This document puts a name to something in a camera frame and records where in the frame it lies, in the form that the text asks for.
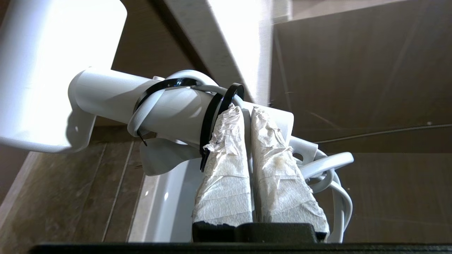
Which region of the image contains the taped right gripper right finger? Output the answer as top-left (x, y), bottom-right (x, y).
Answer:
top-left (250, 107), bottom-right (330, 236)

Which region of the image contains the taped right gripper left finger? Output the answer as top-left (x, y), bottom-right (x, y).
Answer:
top-left (192, 104), bottom-right (255, 226)

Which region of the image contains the black elastic band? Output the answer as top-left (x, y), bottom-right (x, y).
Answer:
top-left (132, 78), bottom-right (245, 173)

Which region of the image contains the white hair dryer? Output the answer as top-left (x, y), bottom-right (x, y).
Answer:
top-left (0, 0), bottom-right (319, 177)

